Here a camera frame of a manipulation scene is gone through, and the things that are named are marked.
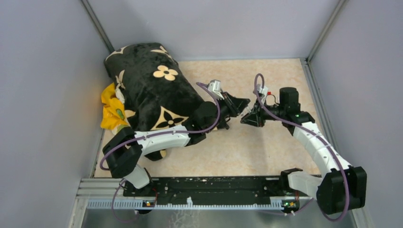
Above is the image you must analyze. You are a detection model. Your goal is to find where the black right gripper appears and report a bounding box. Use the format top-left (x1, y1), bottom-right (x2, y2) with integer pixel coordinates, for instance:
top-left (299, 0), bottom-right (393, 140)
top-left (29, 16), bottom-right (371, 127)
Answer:
top-left (240, 97), bottom-right (286, 127)

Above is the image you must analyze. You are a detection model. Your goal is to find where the white marker purple cap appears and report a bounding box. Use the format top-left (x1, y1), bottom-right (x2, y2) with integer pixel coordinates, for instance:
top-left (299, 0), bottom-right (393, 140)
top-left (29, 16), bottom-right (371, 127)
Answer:
top-left (242, 107), bottom-right (251, 115)

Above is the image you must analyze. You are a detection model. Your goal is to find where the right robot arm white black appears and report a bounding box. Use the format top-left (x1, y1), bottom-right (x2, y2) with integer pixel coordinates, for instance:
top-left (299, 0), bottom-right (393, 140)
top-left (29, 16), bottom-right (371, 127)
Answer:
top-left (240, 85), bottom-right (367, 215)

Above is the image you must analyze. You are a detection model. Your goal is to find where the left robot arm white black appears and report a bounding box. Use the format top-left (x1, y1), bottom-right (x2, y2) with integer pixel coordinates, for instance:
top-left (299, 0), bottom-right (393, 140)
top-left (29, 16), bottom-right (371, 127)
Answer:
top-left (100, 92), bottom-right (250, 196)

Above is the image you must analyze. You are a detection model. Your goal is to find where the black floral plush blanket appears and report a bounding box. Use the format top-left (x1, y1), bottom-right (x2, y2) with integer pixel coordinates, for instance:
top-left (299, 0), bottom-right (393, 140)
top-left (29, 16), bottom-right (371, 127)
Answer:
top-left (104, 42), bottom-right (230, 162)

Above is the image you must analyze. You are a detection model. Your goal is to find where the yellow cloth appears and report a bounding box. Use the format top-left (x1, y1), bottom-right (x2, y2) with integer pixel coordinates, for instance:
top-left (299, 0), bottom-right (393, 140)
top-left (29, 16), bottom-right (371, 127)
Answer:
top-left (100, 83), bottom-right (129, 135)

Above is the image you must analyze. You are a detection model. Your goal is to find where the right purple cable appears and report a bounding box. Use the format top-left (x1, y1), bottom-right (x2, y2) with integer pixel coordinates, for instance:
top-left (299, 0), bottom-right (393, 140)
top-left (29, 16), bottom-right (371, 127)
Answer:
top-left (253, 73), bottom-right (350, 222)

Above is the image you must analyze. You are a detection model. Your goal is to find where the purple cable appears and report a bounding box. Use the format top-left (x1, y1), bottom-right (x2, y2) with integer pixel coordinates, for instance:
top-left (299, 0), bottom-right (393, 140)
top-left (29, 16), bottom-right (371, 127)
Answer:
top-left (253, 73), bottom-right (350, 222)
top-left (99, 82), bottom-right (221, 225)

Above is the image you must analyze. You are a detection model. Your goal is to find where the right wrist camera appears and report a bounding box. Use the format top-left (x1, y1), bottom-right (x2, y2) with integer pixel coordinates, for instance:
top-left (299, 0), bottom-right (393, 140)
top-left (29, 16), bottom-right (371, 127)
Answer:
top-left (256, 84), bottom-right (269, 99)

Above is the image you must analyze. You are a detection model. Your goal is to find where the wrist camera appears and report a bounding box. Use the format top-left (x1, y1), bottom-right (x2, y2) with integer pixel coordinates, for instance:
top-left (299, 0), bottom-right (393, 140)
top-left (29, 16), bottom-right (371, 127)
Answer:
top-left (256, 84), bottom-right (269, 99)
top-left (207, 79), bottom-right (224, 100)

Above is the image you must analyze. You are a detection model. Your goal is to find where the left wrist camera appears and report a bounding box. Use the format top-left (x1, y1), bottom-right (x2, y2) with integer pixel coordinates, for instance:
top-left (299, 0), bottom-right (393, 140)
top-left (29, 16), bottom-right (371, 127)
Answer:
top-left (207, 79), bottom-right (224, 100)

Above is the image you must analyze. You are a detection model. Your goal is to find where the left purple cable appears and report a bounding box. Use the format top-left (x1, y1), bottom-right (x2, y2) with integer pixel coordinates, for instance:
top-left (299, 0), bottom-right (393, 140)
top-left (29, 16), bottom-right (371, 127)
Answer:
top-left (99, 82), bottom-right (221, 225)

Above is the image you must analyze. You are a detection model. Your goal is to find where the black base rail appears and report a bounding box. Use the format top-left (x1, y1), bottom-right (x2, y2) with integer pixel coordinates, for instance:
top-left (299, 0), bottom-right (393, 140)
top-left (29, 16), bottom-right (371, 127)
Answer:
top-left (123, 176), bottom-right (305, 209)

